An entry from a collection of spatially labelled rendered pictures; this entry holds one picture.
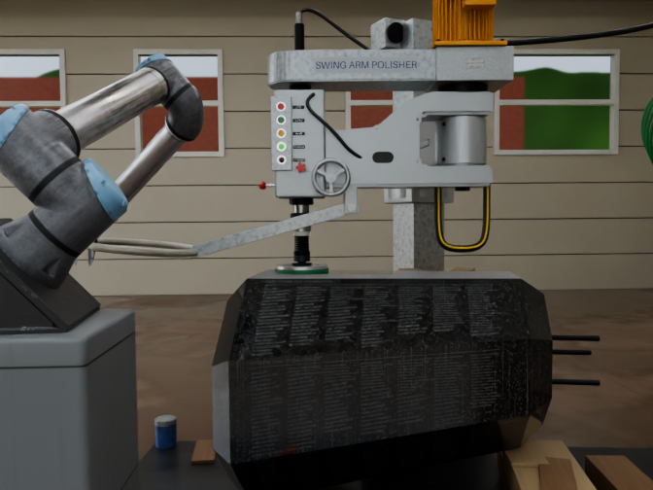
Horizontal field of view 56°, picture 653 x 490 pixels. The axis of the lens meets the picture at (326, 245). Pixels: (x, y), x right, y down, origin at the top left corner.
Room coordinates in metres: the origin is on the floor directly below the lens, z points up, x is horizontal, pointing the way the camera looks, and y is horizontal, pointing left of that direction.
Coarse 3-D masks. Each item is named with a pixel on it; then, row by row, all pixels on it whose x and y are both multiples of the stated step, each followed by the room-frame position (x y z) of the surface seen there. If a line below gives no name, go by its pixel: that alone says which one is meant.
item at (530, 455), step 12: (528, 444) 2.27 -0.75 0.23; (516, 456) 2.16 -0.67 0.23; (528, 456) 2.16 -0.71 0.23; (540, 456) 2.16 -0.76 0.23; (540, 468) 2.06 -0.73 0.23; (552, 468) 2.06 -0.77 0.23; (564, 468) 2.06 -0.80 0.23; (540, 480) 1.96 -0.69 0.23; (552, 480) 1.96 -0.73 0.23; (564, 480) 1.96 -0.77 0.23
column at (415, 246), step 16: (416, 32) 3.06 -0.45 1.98; (400, 48) 3.14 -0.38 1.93; (416, 48) 3.05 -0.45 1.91; (400, 96) 3.15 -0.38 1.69; (416, 96) 3.05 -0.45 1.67; (400, 208) 3.15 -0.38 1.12; (416, 208) 3.05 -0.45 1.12; (432, 208) 3.10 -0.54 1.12; (400, 224) 3.15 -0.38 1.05; (416, 224) 3.05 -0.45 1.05; (432, 224) 3.10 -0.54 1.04; (400, 240) 3.15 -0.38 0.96; (416, 240) 3.05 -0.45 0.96; (432, 240) 3.10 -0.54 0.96; (400, 256) 3.15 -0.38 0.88; (416, 256) 3.05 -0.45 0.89; (432, 256) 3.10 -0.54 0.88
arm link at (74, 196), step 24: (72, 168) 1.43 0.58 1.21; (96, 168) 1.45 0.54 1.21; (48, 192) 1.40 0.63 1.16; (72, 192) 1.41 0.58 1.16; (96, 192) 1.42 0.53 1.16; (120, 192) 1.51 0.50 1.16; (48, 216) 1.41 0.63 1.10; (72, 216) 1.41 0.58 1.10; (96, 216) 1.43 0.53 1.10; (72, 240) 1.43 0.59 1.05
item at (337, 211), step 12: (300, 216) 2.46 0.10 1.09; (312, 216) 2.45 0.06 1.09; (324, 216) 2.46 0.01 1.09; (336, 216) 2.46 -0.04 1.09; (264, 228) 2.46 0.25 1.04; (276, 228) 2.46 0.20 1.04; (288, 228) 2.46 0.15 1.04; (216, 240) 2.46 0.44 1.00; (228, 240) 2.46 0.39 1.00; (240, 240) 2.46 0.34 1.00; (252, 240) 2.46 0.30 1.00; (204, 252) 2.46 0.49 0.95
